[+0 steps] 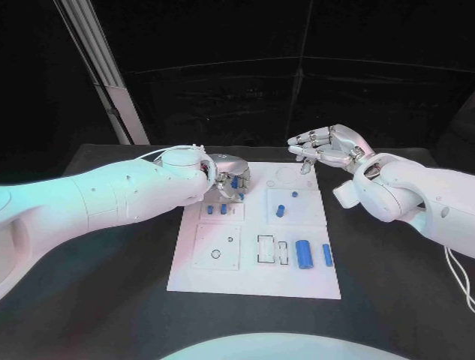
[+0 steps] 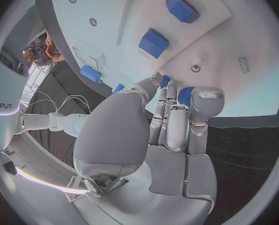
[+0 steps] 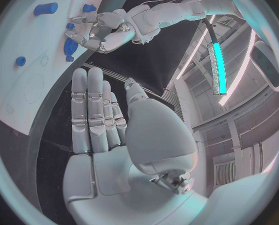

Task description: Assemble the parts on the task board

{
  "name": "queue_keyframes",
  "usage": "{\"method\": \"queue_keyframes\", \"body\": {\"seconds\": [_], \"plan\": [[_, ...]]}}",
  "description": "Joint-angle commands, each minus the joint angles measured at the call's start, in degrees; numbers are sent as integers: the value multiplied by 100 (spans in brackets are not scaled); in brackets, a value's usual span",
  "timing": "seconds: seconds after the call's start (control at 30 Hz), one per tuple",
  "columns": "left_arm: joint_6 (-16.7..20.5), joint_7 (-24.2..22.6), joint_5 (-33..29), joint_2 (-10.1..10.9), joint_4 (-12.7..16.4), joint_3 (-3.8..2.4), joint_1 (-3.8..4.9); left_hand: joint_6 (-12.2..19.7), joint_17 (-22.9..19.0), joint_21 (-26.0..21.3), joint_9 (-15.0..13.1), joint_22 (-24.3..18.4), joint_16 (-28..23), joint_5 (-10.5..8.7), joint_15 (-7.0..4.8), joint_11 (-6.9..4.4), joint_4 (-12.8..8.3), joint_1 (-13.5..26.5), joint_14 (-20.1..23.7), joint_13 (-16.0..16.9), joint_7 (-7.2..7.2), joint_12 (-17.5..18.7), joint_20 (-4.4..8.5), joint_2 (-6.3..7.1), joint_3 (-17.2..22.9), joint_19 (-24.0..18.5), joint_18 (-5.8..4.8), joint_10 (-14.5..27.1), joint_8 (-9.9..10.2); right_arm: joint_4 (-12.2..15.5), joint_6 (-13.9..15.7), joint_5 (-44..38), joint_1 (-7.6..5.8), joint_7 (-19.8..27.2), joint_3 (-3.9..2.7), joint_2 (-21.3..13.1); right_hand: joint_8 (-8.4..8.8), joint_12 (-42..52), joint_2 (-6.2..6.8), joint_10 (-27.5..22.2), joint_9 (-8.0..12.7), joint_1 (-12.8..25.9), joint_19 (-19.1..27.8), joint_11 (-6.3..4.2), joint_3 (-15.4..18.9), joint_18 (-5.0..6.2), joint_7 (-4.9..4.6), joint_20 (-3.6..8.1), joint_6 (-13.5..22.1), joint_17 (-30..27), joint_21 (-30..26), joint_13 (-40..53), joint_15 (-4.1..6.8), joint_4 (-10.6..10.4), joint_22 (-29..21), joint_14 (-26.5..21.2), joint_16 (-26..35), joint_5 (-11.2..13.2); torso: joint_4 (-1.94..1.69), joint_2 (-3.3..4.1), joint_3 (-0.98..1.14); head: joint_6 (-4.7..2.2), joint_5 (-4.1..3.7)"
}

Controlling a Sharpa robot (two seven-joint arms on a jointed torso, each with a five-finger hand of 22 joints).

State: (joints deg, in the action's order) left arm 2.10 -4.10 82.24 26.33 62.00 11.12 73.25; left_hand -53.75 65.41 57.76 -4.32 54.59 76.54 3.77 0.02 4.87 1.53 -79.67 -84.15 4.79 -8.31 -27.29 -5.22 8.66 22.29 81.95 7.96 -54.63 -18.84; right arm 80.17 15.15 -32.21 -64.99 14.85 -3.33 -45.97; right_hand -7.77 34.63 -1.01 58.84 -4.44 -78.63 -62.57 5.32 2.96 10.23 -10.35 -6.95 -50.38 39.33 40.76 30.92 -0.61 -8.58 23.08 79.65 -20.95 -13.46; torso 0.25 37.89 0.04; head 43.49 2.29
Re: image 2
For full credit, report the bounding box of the white cable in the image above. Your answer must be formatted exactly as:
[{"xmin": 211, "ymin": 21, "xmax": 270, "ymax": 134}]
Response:
[
  {"xmin": 57, "ymin": 94, "xmax": 92, "ymax": 114},
  {"xmin": 21, "ymin": 89, "xmax": 60, "ymax": 114}
]

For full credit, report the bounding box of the white task board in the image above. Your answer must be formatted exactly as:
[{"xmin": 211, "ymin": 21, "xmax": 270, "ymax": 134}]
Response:
[{"xmin": 34, "ymin": 0, "xmax": 279, "ymax": 129}]

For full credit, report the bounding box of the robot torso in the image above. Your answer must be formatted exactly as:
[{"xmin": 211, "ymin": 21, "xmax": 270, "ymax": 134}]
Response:
[{"xmin": 0, "ymin": 47, "xmax": 31, "ymax": 153}]

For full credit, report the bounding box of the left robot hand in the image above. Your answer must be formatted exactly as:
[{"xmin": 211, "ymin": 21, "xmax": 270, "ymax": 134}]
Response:
[{"xmin": 68, "ymin": 72, "xmax": 226, "ymax": 225}]

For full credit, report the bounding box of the blue cylinder plug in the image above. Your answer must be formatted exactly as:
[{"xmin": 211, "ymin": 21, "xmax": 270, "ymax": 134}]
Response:
[{"xmin": 79, "ymin": 64, "xmax": 104, "ymax": 85}]

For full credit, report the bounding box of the blue gear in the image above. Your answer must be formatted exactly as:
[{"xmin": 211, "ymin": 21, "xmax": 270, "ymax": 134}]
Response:
[{"xmin": 177, "ymin": 86, "xmax": 197, "ymax": 110}]

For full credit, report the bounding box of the blue short peg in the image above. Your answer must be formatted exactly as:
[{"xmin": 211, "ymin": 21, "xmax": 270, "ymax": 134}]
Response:
[{"xmin": 112, "ymin": 83, "xmax": 126, "ymax": 95}]

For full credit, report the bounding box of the person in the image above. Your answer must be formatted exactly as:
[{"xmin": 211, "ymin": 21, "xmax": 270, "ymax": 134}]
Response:
[{"xmin": 22, "ymin": 31, "xmax": 66, "ymax": 68}]

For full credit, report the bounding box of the blue block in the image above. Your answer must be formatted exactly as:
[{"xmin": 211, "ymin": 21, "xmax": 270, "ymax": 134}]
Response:
[
  {"xmin": 138, "ymin": 27, "xmax": 171, "ymax": 60},
  {"xmin": 165, "ymin": 0, "xmax": 201, "ymax": 24}
]

